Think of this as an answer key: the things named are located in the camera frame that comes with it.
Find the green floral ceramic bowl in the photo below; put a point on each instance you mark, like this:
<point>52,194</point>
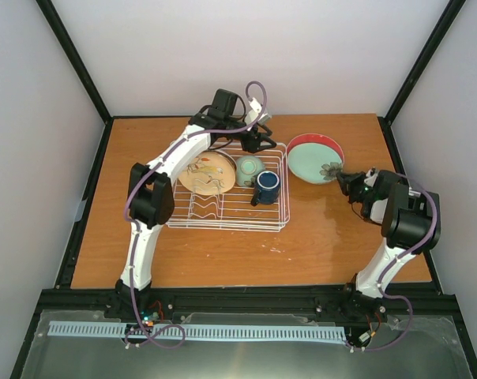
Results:
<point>247,169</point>

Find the dark blue ceramic mug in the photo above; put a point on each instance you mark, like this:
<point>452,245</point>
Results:
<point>266,188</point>

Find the white wire dish rack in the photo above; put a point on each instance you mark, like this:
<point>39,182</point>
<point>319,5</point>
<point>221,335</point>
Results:
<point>231,210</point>

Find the plain green plate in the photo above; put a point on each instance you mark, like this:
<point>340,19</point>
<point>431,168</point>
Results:
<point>314,163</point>

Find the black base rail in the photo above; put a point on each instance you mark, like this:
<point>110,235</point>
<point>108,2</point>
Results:
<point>313,301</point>

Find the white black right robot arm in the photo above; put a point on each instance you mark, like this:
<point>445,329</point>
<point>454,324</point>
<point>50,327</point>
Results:
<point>410,224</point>

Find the light blue cable duct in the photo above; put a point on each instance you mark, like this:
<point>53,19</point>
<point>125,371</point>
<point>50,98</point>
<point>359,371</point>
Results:
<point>208,333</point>

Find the beige bird painted plate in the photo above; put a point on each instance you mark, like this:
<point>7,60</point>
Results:
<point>208,174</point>

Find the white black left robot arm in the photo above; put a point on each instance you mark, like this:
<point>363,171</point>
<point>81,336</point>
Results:
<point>150,202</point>

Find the black enclosure frame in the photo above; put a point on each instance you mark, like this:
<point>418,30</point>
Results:
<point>448,16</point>

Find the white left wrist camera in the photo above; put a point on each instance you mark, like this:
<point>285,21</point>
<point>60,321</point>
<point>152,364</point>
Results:
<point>256,113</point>

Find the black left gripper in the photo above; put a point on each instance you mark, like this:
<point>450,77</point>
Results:
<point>253,147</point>

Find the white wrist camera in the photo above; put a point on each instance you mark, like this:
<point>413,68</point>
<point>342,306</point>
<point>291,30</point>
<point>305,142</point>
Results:
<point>371,176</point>
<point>256,113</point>

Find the floral patterned plate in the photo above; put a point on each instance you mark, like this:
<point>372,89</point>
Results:
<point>225,155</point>

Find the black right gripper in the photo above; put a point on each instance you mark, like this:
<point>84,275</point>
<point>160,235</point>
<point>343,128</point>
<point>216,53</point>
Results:
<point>348,181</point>

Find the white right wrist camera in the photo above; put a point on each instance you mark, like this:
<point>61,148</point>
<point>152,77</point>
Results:
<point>371,176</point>

